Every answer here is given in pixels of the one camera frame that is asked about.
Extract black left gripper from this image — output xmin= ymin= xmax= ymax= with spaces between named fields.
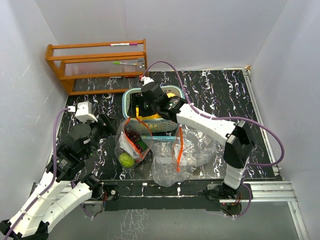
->
xmin=79 ymin=111 xmax=118 ymax=159

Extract dark red grapes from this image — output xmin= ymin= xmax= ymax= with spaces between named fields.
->
xmin=124 ymin=129 xmax=141 ymax=143

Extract clear zip top bag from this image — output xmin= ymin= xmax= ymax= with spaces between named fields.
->
xmin=114 ymin=117 xmax=153 ymax=173

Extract clear zip bag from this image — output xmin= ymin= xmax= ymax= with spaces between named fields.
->
xmin=146 ymin=124 xmax=218 ymax=187
xmin=114 ymin=117 xmax=153 ymax=173

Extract green avocado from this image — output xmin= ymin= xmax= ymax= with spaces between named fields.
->
xmin=136 ymin=140 xmax=148 ymax=153

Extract green custard apple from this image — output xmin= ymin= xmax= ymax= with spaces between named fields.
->
xmin=118 ymin=152 xmax=135 ymax=168

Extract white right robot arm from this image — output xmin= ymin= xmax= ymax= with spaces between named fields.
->
xmin=138 ymin=77 xmax=255 ymax=199

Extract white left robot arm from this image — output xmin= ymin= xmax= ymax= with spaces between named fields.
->
xmin=0 ymin=113 xmax=117 ymax=240

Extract yellow bananas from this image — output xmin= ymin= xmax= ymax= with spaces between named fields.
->
xmin=135 ymin=107 xmax=161 ymax=121

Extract yellow lemon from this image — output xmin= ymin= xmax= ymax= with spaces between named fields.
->
xmin=166 ymin=92 xmax=176 ymax=98

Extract teal plastic basket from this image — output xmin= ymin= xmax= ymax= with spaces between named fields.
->
xmin=122 ymin=85 xmax=185 ymax=133

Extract wooden rack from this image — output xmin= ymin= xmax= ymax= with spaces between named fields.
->
xmin=44 ymin=39 xmax=148 ymax=96

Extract green white marker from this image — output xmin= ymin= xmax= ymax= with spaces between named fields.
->
xmin=113 ymin=61 xmax=139 ymax=66

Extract pink white marker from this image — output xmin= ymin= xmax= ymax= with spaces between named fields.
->
xmin=109 ymin=42 xmax=138 ymax=47

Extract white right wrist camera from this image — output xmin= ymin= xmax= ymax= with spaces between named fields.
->
xmin=139 ymin=75 xmax=155 ymax=86

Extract black metal base rail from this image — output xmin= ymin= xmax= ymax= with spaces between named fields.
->
xmin=75 ymin=179 xmax=256 ymax=217

